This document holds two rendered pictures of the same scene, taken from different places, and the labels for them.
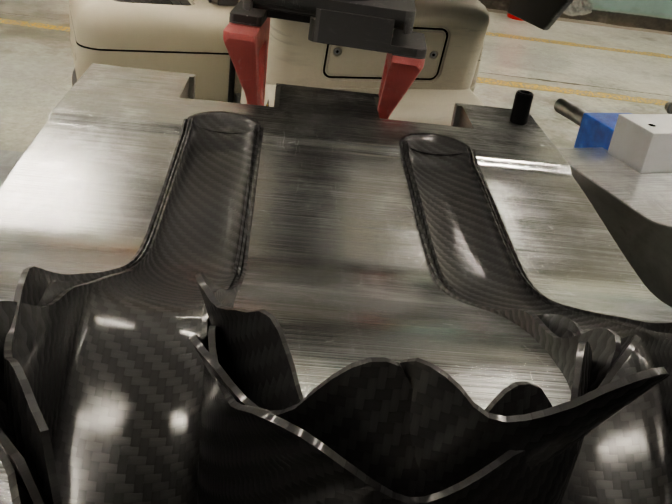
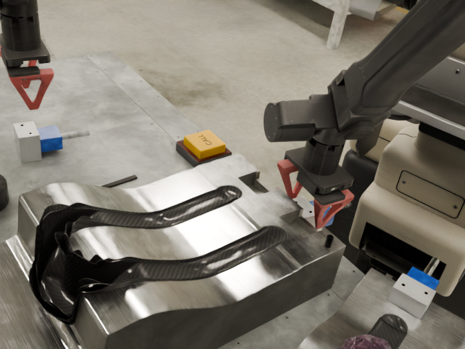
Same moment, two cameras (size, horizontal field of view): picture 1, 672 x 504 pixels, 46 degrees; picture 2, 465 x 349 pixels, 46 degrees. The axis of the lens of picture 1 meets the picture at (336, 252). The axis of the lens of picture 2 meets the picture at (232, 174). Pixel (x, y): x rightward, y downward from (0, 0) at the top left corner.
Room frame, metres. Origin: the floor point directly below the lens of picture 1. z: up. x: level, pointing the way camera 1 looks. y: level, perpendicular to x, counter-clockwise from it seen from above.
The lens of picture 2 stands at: (-0.03, -0.49, 1.41)
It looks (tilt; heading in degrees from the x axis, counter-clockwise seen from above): 36 degrees down; 54
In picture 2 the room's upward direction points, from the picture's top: 9 degrees clockwise
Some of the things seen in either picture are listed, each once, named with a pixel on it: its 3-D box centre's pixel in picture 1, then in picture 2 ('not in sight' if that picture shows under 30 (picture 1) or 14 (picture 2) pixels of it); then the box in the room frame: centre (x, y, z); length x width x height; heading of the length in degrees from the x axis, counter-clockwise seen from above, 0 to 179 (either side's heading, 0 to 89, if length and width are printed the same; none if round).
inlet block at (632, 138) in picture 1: (610, 135); (420, 283); (0.55, -0.18, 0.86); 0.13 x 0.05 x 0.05; 23
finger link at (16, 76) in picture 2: not in sight; (29, 80); (0.15, 0.36, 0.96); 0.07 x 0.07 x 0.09; 87
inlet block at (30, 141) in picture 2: not in sight; (54, 138); (0.19, 0.39, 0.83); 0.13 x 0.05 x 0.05; 178
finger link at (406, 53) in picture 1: (361, 79); (321, 200); (0.50, 0.00, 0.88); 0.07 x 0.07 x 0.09; 0
